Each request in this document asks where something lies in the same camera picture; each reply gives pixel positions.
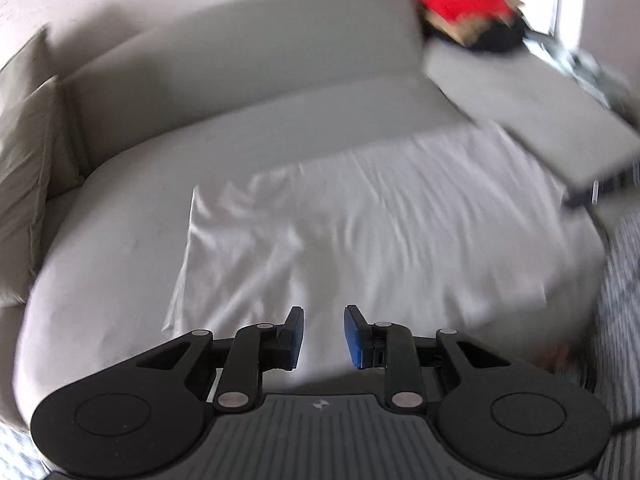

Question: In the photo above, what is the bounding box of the grey sofa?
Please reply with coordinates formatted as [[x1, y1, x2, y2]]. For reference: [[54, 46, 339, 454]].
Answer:
[[0, 0, 640, 431]]

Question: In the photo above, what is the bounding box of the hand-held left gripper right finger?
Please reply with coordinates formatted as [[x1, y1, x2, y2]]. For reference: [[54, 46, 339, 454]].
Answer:
[[343, 304, 517, 411]]

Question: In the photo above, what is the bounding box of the metal frame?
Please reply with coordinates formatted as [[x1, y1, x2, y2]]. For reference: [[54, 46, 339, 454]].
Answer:
[[520, 29, 640, 113]]

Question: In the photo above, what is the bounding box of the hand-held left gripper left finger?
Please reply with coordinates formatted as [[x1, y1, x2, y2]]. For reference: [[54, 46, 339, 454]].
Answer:
[[134, 305, 306, 415]]

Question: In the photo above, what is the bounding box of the large grey-green pillow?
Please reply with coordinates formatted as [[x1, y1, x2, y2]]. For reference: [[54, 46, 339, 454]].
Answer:
[[0, 75, 63, 308]]

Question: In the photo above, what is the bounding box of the white printed t-shirt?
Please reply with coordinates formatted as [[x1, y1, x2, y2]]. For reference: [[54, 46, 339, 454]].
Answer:
[[161, 122, 610, 343]]

